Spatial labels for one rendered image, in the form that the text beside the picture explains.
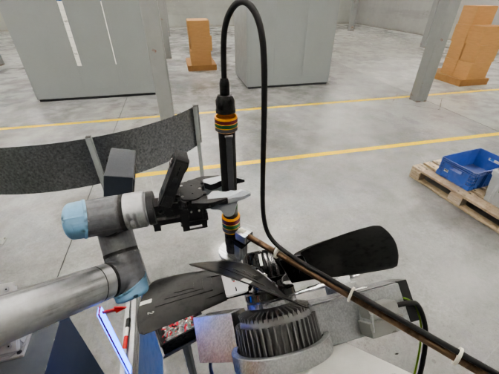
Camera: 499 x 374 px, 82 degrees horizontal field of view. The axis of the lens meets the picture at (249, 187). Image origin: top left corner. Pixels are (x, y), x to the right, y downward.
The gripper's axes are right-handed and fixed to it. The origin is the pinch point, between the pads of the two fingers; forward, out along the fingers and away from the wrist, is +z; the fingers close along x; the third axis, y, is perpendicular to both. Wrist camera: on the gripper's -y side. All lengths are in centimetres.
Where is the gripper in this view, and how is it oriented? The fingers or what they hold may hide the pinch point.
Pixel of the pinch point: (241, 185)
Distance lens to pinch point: 62.6
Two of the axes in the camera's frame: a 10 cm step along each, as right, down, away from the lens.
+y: 0.1, 8.2, 5.7
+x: 2.6, 5.4, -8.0
